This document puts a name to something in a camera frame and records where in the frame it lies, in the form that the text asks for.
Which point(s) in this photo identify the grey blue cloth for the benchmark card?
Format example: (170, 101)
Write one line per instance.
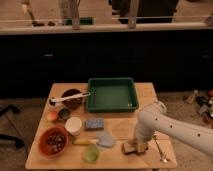
(105, 139)

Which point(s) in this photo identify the green plastic tray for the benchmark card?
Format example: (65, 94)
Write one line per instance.
(112, 95)

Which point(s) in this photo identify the yellow banana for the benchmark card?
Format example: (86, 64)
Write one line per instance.
(84, 141)

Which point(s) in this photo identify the green cup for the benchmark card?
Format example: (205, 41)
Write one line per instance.
(91, 153)

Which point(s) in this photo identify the orange bowl with nuts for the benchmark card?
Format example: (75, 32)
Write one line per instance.
(53, 142)

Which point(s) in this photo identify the orange fruit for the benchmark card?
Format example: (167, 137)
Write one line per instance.
(52, 116)

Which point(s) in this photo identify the white round container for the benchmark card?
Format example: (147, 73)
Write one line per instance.
(73, 125)

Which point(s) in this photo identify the metal fork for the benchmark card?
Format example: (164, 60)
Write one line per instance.
(163, 157)

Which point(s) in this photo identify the wooden board eraser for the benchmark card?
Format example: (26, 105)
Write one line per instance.
(128, 148)

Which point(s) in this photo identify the small dark cup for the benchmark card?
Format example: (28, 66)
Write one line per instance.
(64, 114)

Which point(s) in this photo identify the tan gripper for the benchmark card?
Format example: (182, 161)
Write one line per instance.
(140, 146)

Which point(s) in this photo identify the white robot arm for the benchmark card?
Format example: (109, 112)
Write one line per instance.
(153, 118)

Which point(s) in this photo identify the blue sponge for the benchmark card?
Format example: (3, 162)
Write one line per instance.
(94, 124)

